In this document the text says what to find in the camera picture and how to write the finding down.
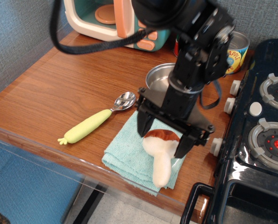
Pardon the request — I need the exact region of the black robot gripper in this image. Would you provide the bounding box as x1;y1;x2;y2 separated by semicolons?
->
136;80;214;159

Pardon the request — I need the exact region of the plush white brown mushroom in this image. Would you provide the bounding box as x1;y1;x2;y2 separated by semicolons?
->
143;129;180;188

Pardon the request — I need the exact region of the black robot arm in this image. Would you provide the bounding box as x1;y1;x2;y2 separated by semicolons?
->
132;0;234;158

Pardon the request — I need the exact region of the light teal folded towel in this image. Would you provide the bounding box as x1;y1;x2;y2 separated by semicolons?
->
101;110;186;196

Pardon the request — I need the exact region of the small steel pot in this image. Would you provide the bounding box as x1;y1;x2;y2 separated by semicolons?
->
146;63;175;92

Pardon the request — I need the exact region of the tomato soup can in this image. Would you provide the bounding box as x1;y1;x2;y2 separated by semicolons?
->
173;37;179;57

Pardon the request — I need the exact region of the black toy stove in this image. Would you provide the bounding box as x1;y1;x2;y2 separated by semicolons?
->
181;39;278;224

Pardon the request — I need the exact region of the pineapple slices can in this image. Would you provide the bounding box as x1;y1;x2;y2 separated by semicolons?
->
226;31;250;75

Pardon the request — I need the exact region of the toy teal microwave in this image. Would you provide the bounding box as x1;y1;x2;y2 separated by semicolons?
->
63;0;172;52

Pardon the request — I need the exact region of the spoon with green handle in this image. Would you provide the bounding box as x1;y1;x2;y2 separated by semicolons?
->
57;92;136;145

